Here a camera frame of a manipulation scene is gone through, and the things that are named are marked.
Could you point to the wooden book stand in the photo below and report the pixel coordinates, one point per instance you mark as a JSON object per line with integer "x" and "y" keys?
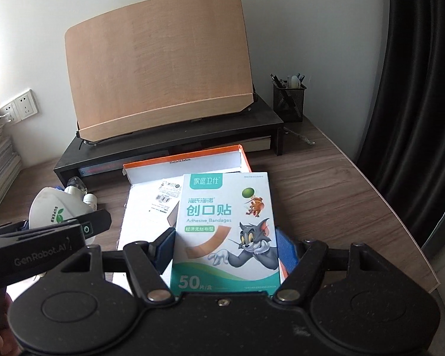
{"x": 159, "y": 63}

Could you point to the black curtain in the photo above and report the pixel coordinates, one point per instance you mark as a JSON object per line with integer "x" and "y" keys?
{"x": 415, "y": 92}

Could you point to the white plug-in vaporizer clear bottle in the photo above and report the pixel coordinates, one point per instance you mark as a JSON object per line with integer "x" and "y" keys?
{"x": 75, "y": 186}

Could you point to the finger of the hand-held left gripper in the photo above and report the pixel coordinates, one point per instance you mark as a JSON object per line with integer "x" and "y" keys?
{"x": 52, "y": 230}
{"x": 98, "y": 219}

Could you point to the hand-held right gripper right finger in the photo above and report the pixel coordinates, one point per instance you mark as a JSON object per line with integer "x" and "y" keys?
{"x": 284, "y": 249}

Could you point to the black monitor riser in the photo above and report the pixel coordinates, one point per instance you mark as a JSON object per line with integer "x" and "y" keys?
{"x": 259, "y": 118}

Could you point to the thick book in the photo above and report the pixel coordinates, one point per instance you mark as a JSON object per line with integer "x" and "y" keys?
{"x": 257, "y": 144}

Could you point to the white dome device leaf logo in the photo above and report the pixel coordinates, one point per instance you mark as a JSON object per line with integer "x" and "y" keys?
{"x": 52, "y": 207}

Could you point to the white orange cardboard box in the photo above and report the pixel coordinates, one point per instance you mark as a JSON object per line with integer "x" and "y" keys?
{"x": 144, "y": 226}

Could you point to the white glue stick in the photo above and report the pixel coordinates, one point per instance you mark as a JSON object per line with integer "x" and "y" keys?
{"x": 294, "y": 81}

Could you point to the black pen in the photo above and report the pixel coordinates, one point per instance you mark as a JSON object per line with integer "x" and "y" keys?
{"x": 275, "y": 80}

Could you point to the stack of books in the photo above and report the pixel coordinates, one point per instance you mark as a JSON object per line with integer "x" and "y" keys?
{"x": 0, "y": 167}

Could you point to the small white barcode box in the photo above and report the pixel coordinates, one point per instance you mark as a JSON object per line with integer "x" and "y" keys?
{"x": 165, "y": 194}

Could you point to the white plug adapter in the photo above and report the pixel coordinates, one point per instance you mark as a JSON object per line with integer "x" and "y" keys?
{"x": 5, "y": 115}

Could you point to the adhesive bandage box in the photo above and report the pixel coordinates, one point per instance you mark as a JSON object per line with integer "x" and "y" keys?
{"x": 222, "y": 226}

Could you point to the white wall socket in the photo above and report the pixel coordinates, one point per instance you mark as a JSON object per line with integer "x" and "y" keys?
{"x": 26, "y": 104}
{"x": 10, "y": 113}

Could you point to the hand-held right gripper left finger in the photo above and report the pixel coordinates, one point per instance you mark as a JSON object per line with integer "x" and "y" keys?
{"x": 164, "y": 249}

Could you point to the black mesh pen holder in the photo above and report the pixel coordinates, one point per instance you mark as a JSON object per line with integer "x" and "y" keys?
{"x": 290, "y": 102}

